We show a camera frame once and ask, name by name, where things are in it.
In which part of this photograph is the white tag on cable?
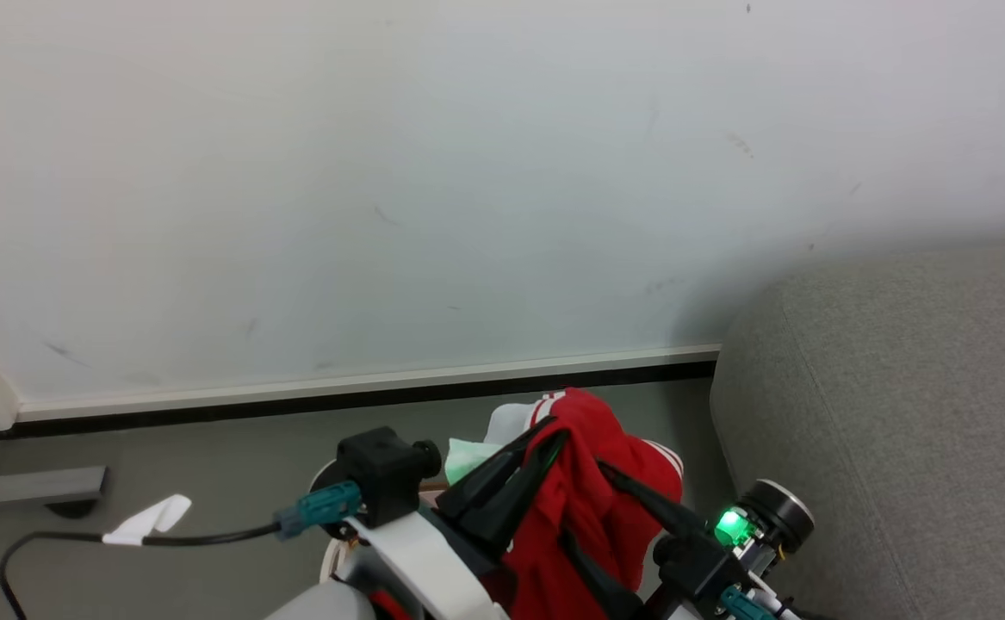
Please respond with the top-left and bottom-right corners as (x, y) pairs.
(102, 493), (193, 547)

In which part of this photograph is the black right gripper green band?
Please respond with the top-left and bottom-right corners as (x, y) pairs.
(557, 459), (816, 620)

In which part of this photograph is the grey fabric sofa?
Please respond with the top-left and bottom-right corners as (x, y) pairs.
(709, 243), (1005, 620)

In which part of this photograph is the mint green cloth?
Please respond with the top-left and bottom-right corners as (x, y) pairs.
(444, 437), (503, 487)

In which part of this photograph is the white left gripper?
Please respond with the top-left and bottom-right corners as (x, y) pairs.
(336, 418), (570, 620)

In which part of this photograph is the red garment with white stripes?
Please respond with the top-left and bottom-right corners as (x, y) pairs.
(481, 387), (686, 620)

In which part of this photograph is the black cable with teal plug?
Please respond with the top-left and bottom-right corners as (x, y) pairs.
(0, 482), (363, 620)

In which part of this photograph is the grey flat block on floor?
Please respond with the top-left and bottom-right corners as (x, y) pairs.
(0, 466), (109, 507)

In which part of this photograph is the white and black baseboard strip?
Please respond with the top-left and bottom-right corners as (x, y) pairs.
(0, 344), (722, 442)

